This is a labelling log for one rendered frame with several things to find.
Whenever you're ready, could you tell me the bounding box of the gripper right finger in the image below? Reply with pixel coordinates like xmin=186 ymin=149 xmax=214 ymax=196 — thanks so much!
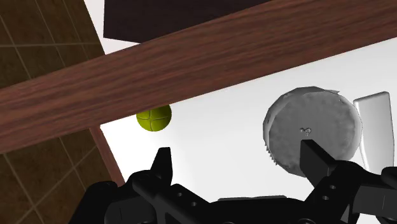
xmin=299 ymin=139 xmax=397 ymax=224

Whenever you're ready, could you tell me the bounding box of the yellow-green ball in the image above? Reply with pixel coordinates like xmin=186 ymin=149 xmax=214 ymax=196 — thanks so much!
xmin=136 ymin=104 xmax=172 ymax=132

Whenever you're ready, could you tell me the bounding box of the white flat rectangular object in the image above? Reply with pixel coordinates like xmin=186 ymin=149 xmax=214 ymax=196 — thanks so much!
xmin=352 ymin=91 xmax=396 ymax=175

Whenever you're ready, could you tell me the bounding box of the grey round disc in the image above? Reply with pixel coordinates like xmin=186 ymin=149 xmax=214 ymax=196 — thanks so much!
xmin=263 ymin=86 xmax=363 ymax=178

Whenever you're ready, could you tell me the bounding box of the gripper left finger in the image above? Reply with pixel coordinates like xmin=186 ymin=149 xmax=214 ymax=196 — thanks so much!
xmin=69 ymin=146 xmax=215 ymax=224

